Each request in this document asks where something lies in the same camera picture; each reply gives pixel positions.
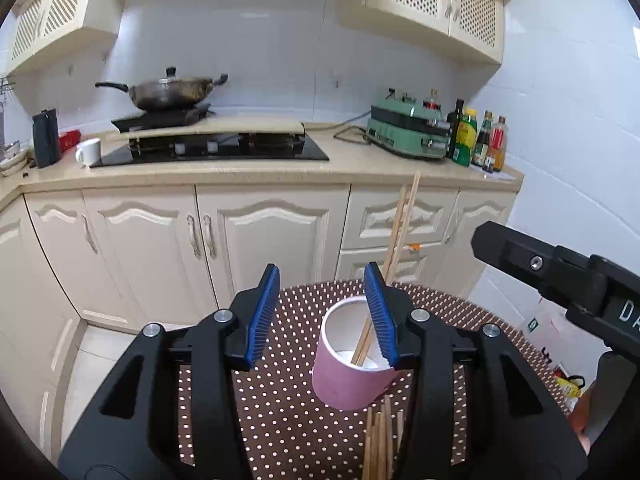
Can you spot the yellow bag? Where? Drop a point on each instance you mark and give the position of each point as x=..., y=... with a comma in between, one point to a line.
x=570, y=385

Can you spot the dark wok with lid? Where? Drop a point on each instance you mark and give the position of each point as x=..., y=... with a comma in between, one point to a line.
x=170, y=91

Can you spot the green electric grill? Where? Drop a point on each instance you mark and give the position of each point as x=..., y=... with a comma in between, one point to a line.
x=405, y=130

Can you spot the pink paper cup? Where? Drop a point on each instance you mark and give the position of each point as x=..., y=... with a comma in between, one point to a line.
x=350, y=377

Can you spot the dark soy sauce bottle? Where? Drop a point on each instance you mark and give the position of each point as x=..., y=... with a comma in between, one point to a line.
x=482, y=142

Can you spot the black induction cooker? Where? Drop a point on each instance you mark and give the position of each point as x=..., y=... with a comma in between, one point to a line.
x=160, y=117

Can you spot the beige wooden board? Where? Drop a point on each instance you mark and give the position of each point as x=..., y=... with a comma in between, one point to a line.
x=240, y=125

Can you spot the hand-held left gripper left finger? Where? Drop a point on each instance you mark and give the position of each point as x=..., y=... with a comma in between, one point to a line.
x=262, y=317

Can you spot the black glass gas stove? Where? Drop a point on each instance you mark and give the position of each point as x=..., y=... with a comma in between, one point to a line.
x=280, y=152

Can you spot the yellow green plastic bottle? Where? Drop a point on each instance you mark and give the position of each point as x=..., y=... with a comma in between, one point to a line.
x=466, y=140

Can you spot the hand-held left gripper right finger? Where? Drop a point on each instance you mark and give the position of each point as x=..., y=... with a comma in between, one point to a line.
x=378, y=317

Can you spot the brown polka dot tablecloth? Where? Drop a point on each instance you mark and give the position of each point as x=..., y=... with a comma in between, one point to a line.
x=290, y=410

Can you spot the cream lattice wall cabinet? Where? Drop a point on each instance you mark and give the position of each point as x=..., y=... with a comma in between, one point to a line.
x=430, y=0
x=65, y=15

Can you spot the white mug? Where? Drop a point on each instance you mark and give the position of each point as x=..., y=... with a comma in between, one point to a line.
x=90, y=151

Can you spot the red label sauce bottle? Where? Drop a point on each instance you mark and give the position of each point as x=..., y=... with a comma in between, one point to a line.
x=496, y=145

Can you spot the wooden chopstick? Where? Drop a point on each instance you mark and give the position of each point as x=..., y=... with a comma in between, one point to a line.
x=389, y=435
x=376, y=447
x=367, y=445
x=400, y=432
x=383, y=452
x=400, y=220
x=409, y=210

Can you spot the red cap sauce bottle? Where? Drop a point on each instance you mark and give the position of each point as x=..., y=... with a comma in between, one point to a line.
x=432, y=100

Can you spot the white cardboard box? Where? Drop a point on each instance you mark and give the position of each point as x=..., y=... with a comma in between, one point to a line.
x=550, y=330

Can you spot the red container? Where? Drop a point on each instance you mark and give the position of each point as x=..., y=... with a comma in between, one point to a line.
x=70, y=140

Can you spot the black kettle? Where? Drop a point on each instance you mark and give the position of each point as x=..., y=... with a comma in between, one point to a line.
x=46, y=137

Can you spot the person's right hand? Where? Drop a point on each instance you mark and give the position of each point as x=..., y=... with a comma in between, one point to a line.
x=582, y=420

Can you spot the dark green glass bottle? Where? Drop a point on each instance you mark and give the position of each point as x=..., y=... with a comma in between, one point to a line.
x=454, y=125

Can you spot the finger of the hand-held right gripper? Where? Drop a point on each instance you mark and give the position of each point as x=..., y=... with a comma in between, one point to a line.
x=535, y=261

